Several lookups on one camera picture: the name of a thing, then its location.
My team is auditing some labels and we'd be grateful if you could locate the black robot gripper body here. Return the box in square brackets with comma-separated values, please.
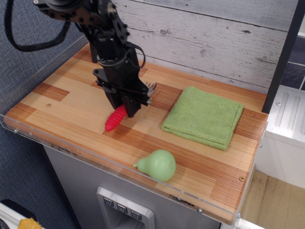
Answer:
[93, 49, 152, 106]

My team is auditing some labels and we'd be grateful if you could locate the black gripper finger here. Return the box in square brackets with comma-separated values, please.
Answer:
[105, 92, 123, 109]
[122, 95, 141, 118]

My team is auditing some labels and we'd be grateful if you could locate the red handled metal fork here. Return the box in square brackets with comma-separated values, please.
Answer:
[105, 82, 157, 132]

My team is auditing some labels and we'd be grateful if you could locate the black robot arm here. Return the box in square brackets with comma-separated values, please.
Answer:
[34, 0, 151, 117]

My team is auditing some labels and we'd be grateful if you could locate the green folded towel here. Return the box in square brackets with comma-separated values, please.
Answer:
[162, 86, 244, 150]

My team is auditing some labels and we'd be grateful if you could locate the green toy pear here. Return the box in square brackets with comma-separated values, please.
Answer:
[133, 149, 176, 181]

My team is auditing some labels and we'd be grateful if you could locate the grey metal cabinet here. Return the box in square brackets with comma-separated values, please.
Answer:
[45, 147, 221, 229]

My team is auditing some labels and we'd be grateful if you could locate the silver dispenser button panel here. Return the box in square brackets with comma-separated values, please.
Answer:
[96, 187, 155, 229]

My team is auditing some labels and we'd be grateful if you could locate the clear acrylic table guard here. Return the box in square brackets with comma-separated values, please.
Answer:
[2, 37, 267, 225]

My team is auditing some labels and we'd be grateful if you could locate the yellow black object corner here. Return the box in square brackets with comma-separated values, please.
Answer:
[0, 199, 43, 229]

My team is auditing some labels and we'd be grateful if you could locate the white ribbed appliance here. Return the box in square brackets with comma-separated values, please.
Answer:
[255, 85, 305, 188]

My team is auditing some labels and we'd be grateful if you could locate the black braided cable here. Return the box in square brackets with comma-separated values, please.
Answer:
[4, 0, 71, 52]

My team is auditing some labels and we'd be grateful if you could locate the dark right support post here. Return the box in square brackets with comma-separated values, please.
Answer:
[262, 0, 305, 114]

